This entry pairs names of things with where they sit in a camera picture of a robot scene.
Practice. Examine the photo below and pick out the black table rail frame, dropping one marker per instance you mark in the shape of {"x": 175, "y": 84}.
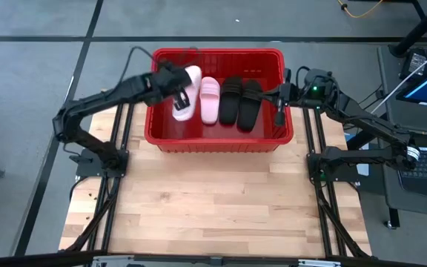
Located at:
{"x": 106, "y": 207}
{"x": 328, "y": 215}

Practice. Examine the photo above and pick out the black slide sandal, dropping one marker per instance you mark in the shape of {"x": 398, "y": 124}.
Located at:
{"x": 230, "y": 102}
{"x": 250, "y": 111}

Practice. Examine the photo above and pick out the black power adapter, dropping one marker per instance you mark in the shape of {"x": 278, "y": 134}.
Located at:
{"x": 415, "y": 61}

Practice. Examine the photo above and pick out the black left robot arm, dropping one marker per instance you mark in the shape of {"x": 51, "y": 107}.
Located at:
{"x": 98, "y": 98}

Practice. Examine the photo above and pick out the black laptop keyboard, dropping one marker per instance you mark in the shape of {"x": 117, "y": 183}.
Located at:
{"x": 426, "y": 170}

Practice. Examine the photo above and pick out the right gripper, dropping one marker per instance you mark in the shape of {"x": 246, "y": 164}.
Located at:
{"x": 287, "y": 94}

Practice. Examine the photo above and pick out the red plastic bin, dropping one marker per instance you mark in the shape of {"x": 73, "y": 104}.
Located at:
{"x": 213, "y": 139}

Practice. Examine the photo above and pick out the grey side desk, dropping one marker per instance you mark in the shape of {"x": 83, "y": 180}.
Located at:
{"x": 387, "y": 74}

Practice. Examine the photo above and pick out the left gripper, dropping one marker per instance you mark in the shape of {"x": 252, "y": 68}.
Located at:
{"x": 167, "y": 83}

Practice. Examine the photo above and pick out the pink slide sandal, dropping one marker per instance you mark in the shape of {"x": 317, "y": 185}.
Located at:
{"x": 195, "y": 79}
{"x": 210, "y": 102}

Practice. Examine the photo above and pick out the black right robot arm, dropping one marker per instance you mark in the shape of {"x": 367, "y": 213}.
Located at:
{"x": 365, "y": 122}

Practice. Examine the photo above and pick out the black tripod leg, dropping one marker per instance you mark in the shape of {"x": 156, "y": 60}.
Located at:
{"x": 417, "y": 29}

